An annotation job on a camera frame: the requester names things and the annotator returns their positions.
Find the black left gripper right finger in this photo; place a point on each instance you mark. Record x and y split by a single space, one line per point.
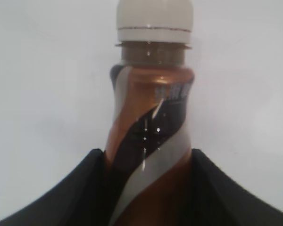
216 200

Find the Nescafe coffee bottle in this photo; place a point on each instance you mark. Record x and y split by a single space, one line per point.
148 152

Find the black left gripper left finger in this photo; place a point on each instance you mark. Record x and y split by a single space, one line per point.
72 202

